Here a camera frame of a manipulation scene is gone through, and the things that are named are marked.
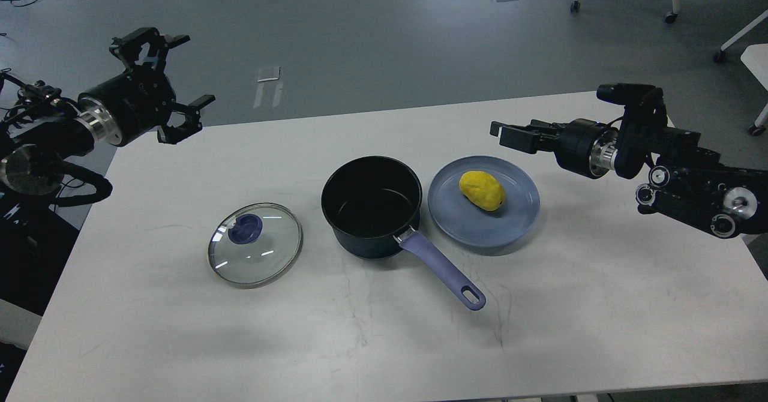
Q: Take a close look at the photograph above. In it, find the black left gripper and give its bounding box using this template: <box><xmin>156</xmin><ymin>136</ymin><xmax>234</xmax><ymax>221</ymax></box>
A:
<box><xmin>77</xmin><ymin>28</ymin><xmax>216</xmax><ymax>147</ymax></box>

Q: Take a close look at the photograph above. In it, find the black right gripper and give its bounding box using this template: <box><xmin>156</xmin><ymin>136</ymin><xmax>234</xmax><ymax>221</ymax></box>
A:
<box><xmin>489</xmin><ymin>119</ymin><xmax>614</xmax><ymax>179</ymax></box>

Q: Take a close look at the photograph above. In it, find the glass pot lid purple knob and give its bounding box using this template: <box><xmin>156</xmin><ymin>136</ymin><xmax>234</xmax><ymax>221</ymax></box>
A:
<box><xmin>208</xmin><ymin>203</ymin><xmax>304</xmax><ymax>289</ymax></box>

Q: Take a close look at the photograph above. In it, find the dark blue saucepan purple handle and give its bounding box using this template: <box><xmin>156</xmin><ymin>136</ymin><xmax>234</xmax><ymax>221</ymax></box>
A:
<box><xmin>321</xmin><ymin>156</ymin><xmax>487</xmax><ymax>311</ymax></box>

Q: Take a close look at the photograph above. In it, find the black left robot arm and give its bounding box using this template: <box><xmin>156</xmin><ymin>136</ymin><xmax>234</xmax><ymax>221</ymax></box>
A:
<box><xmin>1</xmin><ymin>27</ymin><xmax>215</xmax><ymax>207</ymax></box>

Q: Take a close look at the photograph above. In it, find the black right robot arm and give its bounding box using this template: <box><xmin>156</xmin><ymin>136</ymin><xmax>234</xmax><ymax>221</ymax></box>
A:
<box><xmin>489</xmin><ymin>84</ymin><xmax>767</xmax><ymax>239</ymax></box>

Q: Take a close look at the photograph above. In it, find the yellow potato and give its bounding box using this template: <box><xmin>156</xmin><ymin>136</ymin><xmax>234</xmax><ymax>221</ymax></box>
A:
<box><xmin>459</xmin><ymin>170</ymin><xmax>506</xmax><ymax>212</ymax></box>

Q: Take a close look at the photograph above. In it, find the blue round plate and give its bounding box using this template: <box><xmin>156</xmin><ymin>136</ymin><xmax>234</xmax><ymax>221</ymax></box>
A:
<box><xmin>427</xmin><ymin>155</ymin><xmax>540</xmax><ymax>252</ymax></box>

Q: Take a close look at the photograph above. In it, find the black box at left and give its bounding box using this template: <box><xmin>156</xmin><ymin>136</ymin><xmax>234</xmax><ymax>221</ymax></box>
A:
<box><xmin>1</xmin><ymin>194</ymin><xmax>79</xmax><ymax>350</ymax></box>

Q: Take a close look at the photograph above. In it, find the white side table right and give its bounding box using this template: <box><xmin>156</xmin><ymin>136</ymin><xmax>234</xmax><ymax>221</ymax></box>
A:
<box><xmin>740</xmin><ymin>43</ymin><xmax>768</xmax><ymax>136</ymax></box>

